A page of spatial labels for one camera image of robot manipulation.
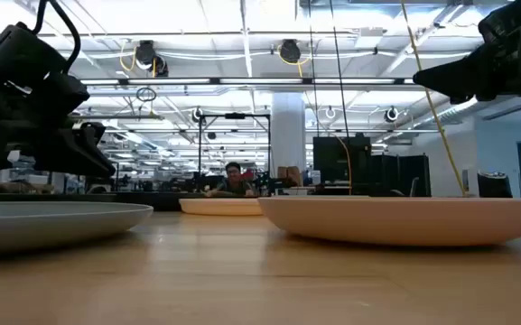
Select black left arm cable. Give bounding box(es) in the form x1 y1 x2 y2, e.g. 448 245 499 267
29 0 83 76

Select black background rig frame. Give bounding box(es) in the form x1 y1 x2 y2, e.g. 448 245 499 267
198 112 272 181

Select brown cardboard boxes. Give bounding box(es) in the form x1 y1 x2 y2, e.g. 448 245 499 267
276 165 304 187

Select black coiled ceiling cable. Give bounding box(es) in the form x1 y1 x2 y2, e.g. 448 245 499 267
135 86 158 103

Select white building column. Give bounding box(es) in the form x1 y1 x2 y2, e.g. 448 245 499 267
271 92 307 177

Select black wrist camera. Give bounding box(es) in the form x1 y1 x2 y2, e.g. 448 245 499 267
477 0 521 44
0 23 70 77

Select black office chair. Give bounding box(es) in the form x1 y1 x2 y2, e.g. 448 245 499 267
476 170 514 199

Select black hanging cable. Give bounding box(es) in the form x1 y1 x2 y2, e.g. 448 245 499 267
307 0 321 137
330 0 350 137

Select cream plastic plate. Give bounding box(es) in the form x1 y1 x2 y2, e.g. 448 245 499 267
178 197 265 217

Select thin yellow cable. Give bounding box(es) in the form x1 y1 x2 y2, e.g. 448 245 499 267
335 134 353 195

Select tall black cabinet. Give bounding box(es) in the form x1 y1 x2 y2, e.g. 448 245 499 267
312 135 372 196

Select pink plastic plate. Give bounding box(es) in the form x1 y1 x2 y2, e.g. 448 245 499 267
257 195 521 247

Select large grey plastic plate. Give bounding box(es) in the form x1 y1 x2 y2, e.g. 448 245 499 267
0 200 154 256

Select thick yellow hanging cable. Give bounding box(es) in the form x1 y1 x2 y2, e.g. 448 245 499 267
399 0 468 197

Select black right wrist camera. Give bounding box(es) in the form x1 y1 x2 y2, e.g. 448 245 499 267
477 0 521 44

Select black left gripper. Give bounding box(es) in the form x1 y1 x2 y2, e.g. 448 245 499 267
0 50 117 180

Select silver ventilation duct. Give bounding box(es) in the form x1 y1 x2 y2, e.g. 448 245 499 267
413 97 479 132

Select person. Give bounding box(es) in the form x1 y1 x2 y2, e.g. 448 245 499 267
205 161 256 199

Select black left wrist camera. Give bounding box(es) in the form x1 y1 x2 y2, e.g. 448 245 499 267
0 23 70 77

